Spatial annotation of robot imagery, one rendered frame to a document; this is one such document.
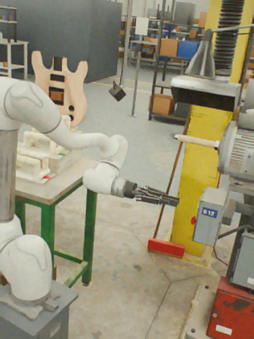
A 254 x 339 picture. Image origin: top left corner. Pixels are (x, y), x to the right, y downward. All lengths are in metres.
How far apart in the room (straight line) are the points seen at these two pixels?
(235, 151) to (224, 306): 0.76
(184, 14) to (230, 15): 4.96
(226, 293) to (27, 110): 1.25
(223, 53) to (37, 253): 1.16
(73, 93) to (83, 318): 1.39
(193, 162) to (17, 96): 1.82
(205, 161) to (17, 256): 1.73
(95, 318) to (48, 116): 1.57
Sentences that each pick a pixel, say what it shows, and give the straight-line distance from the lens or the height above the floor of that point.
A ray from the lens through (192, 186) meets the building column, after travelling 2.88.
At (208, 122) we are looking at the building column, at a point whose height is 1.13.
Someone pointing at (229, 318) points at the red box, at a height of 0.48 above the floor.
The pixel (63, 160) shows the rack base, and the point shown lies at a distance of 2.12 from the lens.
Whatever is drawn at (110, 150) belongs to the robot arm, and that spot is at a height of 1.22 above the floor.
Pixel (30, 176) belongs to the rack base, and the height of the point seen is 0.94.
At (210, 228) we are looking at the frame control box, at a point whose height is 1.00.
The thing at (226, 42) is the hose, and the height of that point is 1.71.
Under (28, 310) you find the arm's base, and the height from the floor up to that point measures 0.72.
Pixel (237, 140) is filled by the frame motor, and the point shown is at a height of 1.32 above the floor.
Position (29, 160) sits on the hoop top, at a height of 1.04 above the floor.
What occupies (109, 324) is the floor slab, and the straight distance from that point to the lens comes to 2.50.
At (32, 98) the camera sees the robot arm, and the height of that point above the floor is 1.51.
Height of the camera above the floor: 1.79
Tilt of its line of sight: 23 degrees down
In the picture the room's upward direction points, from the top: 6 degrees clockwise
